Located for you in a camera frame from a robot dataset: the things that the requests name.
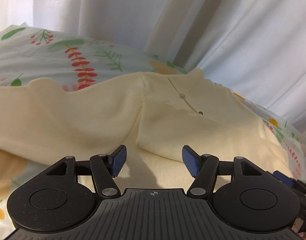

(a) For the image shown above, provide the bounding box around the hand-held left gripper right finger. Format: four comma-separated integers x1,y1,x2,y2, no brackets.
182,144,263,199

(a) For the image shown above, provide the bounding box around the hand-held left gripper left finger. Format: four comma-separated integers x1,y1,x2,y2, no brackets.
46,144,127,199

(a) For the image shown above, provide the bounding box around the floral printed bedsheet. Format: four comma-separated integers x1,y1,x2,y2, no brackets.
0,22,306,240

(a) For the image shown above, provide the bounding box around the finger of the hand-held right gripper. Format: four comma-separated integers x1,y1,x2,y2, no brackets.
267,170,297,188

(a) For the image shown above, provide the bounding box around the cream knitted garment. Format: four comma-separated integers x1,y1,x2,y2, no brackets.
0,69,297,191

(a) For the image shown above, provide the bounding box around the white curtain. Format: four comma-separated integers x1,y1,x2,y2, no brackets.
0,0,306,140

